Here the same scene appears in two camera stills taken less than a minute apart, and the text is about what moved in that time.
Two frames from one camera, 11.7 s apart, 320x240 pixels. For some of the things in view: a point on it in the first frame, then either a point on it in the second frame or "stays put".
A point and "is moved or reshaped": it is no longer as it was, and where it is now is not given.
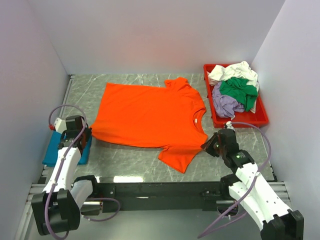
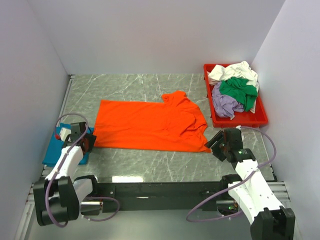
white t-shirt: x=240 y=69 stays put
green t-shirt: x=237 y=87 stays put
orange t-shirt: x=169 y=117 is moved or reshaped
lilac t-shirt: x=226 y=105 stays put
